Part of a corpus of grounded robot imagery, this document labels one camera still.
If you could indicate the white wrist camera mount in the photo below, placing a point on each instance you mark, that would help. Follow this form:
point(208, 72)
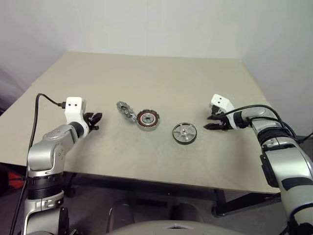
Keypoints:
point(73, 107)
point(221, 100)

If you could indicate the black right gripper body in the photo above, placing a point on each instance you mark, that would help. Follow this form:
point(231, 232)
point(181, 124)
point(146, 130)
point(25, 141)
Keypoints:
point(223, 120)

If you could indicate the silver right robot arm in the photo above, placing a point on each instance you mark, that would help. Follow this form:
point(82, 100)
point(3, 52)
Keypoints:
point(286, 164)

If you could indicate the red object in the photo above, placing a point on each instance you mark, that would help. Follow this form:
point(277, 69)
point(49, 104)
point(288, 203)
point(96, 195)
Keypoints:
point(15, 180)

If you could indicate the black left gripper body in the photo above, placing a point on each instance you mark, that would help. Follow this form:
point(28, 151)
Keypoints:
point(87, 123)

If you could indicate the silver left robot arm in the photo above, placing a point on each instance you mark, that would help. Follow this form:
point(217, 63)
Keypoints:
point(44, 156)

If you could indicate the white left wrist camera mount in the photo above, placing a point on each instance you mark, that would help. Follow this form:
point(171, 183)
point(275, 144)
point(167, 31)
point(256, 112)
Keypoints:
point(73, 107)

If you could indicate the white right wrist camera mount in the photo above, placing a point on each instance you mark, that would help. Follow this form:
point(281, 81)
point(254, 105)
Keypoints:
point(221, 100)

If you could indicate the silver spoked rotor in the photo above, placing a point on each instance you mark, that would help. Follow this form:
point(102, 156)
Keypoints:
point(184, 133)

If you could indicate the silver motor housing copper windings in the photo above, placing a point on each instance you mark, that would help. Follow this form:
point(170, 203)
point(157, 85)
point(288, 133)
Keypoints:
point(148, 121)

